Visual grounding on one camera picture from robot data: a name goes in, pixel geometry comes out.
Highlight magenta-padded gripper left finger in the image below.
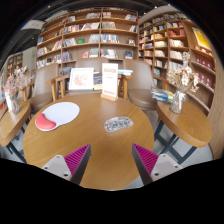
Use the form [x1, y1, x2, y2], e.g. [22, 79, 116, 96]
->
[41, 143, 92, 186]

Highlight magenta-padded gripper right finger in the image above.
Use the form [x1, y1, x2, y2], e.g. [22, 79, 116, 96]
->
[131, 143, 184, 186]

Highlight transparent computer mouse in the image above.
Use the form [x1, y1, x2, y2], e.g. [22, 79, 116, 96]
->
[103, 116, 135, 133]

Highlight white mouse pad red rest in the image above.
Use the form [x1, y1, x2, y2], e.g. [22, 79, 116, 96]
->
[34, 101, 81, 132]

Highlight round wooden side table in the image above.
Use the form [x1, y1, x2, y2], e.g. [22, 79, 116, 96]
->
[154, 99, 214, 164]
[0, 99, 33, 163]

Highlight stack of colourful books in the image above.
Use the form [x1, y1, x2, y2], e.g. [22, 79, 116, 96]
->
[150, 87, 175, 104]

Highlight glass vase dried flowers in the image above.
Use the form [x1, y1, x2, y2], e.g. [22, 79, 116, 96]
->
[2, 65, 33, 115]
[166, 51, 200, 115]

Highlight beige armchair wooden arms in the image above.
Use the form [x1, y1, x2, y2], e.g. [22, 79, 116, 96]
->
[124, 59, 171, 111]
[21, 63, 69, 113]
[46, 57, 133, 101]

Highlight white framed picture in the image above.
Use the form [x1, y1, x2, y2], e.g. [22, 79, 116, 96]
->
[68, 67, 95, 92]

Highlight dark book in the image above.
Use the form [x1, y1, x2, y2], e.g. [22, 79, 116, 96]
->
[93, 72, 104, 91]

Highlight white sign wooden base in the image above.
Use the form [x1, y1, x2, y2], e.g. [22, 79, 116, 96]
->
[100, 62, 119, 102]

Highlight stack of pale blue books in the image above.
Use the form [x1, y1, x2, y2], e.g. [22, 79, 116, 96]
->
[117, 68, 134, 77]

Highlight distant wooden bookshelf unit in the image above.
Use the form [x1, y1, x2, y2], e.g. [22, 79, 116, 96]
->
[5, 51, 24, 79]

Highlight curved wooden bookshelf unit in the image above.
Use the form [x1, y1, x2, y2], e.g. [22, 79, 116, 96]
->
[138, 11, 224, 114]

